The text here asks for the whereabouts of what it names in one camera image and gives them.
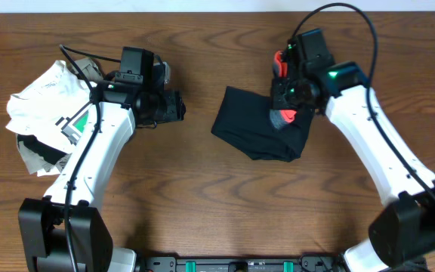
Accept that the black leggings grey waistband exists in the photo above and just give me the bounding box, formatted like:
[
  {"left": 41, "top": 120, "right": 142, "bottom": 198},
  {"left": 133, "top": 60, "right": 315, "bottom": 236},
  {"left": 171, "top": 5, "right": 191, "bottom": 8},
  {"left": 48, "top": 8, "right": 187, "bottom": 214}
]
[{"left": 211, "top": 86, "right": 314, "bottom": 162}]

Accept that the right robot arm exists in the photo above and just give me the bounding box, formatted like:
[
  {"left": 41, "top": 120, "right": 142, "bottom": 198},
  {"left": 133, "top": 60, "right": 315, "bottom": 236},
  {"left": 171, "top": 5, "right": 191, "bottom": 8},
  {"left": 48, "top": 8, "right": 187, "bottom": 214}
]
[{"left": 271, "top": 60, "right": 435, "bottom": 271}]

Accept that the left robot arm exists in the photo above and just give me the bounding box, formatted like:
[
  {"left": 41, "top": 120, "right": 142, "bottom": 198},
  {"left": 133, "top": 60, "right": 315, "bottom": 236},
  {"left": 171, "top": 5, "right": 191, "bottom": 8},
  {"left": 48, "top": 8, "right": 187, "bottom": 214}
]
[{"left": 18, "top": 81, "right": 186, "bottom": 271}]

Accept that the white printed t-shirt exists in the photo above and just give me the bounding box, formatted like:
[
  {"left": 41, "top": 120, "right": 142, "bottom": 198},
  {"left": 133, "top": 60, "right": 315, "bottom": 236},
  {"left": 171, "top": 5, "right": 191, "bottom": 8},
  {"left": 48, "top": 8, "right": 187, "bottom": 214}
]
[{"left": 6, "top": 60, "right": 90, "bottom": 153}]

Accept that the black garment under shirt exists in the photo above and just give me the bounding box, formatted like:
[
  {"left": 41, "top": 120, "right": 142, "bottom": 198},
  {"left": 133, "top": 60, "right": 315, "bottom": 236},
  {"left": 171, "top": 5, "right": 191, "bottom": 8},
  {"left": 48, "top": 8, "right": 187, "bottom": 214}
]
[{"left": 17, "top": 134, "right": 66, "bottom": 165}]

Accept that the olive green garment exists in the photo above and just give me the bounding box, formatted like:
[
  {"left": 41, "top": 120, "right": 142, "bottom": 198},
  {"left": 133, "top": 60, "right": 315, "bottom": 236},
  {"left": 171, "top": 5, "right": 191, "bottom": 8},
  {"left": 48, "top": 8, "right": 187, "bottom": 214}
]
[{"left": 16, "top": 57, "right": 105, "bottom": 178}]

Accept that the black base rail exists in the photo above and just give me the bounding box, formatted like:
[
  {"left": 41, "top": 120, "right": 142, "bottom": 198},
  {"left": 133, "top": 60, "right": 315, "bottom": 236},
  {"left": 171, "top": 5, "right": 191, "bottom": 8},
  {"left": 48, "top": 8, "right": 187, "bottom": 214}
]
[{"left": 134, "top": 254, "right": 349, "bottom": 272}]

